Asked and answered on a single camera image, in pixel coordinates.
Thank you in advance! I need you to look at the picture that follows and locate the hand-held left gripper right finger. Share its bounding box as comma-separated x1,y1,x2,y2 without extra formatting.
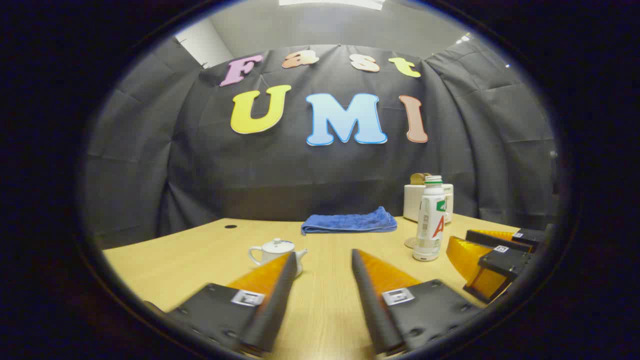
351,248,483,356

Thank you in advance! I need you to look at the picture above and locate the ceiling light panel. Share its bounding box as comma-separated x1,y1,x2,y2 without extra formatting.
278,0,386,11

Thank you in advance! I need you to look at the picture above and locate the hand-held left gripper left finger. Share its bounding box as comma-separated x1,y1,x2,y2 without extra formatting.
167,251,299,357

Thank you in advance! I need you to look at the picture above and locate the white ceramic teacup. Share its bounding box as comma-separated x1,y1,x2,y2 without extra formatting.
248,245,309,277

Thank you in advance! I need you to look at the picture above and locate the blue folded towel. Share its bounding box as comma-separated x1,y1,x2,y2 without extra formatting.
300,206,398,236

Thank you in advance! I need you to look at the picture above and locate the white water bottle green label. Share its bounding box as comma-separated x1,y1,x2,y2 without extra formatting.
412,175,447,262

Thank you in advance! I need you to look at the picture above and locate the white toaster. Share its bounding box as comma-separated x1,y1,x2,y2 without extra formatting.
403,183,454,224

